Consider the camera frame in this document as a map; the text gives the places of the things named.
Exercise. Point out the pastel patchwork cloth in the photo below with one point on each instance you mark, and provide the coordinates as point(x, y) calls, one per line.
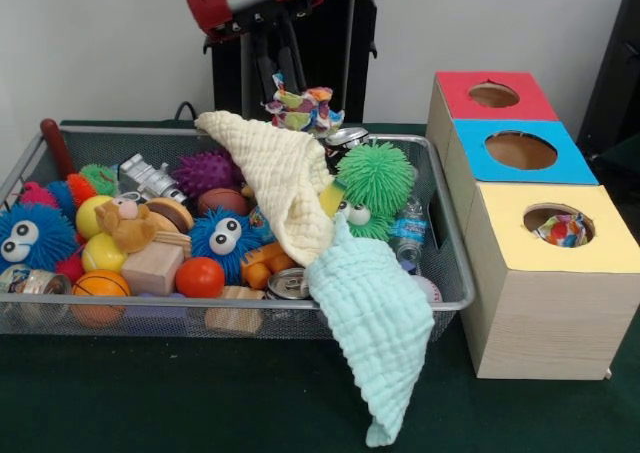
point(305, 110)

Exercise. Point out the cream waffle cloth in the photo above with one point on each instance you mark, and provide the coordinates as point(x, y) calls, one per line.
point(280, 173)

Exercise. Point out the mint waffle cloth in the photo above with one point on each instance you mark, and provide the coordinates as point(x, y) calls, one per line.
point(375, 323)

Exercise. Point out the multicolour patterned cloth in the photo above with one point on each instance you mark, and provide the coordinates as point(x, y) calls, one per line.
point(560, 230)

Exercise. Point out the shallow clear mesh bin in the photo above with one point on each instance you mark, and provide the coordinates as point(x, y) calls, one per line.
point(150, 318)

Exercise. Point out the wooden box with three holes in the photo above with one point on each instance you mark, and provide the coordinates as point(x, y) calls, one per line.
point(550, 323)

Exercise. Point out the green spiky toy with eyes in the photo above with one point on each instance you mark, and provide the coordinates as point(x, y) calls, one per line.
point(380, 173)

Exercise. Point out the toy hamburger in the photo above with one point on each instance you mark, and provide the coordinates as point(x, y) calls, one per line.
point(172, 213)

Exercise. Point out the small blue spiky eyed ball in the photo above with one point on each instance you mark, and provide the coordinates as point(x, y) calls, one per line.
point(220, 243)

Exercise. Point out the orange red smooth ball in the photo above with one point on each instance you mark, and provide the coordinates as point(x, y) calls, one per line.
point(200, 277)

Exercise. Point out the pale wooden cube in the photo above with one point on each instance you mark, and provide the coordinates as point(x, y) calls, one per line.
point(150, 270)

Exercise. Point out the yellow tennis ball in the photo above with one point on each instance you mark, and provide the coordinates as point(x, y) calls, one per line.
point(102, 255)

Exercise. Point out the small orange basketball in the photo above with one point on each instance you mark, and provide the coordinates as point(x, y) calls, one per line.
point(100, 285)

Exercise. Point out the blue spiky ball with eyes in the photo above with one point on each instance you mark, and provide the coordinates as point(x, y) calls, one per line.
point(45, 233)

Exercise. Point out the black upright stand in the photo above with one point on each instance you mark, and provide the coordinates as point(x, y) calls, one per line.
point(625, 48)

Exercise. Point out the dark green table cloth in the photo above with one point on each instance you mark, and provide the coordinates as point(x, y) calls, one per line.
point(200, 398)

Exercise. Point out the neighbouring green covered table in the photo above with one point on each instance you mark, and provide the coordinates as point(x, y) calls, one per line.
point(620, 165)

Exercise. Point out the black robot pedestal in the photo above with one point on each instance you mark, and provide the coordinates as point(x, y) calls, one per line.
point(345, 63)

